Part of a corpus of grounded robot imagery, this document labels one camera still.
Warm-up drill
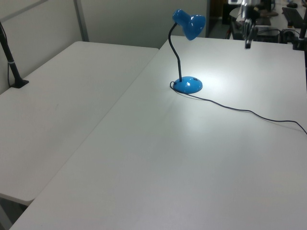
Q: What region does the black equipment box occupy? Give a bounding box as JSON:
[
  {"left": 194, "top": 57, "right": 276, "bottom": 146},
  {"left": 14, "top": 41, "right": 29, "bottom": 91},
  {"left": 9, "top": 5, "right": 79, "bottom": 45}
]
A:
[{"left": 254, "top": 27, "right": 282, "bottom": 44}]

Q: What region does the black camera pole with base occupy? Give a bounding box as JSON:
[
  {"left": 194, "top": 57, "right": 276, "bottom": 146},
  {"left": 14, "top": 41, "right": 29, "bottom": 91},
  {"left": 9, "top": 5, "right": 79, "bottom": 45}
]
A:
[{"left": 0, "top": 21, "right": 30, "bottom": 89}]

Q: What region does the black clamped camera stand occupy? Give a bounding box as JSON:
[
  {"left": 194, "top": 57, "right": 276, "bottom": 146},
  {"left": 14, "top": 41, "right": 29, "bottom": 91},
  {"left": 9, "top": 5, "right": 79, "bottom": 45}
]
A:
[{"left": 292, "top": 18, "right": 307, "bottom": 51}]

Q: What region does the black lamp power cable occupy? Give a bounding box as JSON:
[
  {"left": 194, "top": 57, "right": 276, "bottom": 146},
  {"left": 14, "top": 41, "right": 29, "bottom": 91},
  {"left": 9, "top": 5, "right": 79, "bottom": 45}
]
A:
[{"left": 169, "top": 80, "right": 307, "bottom": 135}]

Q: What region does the blue gooseneck desk lamp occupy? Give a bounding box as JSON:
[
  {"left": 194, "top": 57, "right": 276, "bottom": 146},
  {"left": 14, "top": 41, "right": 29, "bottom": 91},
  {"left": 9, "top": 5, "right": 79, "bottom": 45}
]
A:
[{"left": 169, "top": 9, "right": 207, "bottom": 94}]

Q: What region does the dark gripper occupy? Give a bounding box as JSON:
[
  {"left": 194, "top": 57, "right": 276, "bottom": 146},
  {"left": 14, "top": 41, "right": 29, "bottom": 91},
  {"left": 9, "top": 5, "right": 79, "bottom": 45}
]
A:
[{"left": 239, "top": 0, "right": 260, "bottom": 49}]

